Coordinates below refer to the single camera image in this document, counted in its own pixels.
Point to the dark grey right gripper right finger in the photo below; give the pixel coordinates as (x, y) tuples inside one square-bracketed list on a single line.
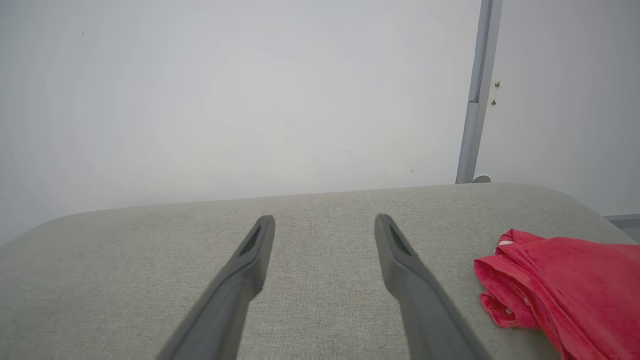
[(425, 305)]

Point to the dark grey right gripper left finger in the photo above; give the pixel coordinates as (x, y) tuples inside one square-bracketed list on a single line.
[(225, 300)]

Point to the red garment with white trim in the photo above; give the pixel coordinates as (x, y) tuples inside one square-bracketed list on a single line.
[(570, 290)]

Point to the grey wall conduit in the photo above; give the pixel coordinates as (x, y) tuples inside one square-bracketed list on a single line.
[(476, 90)]

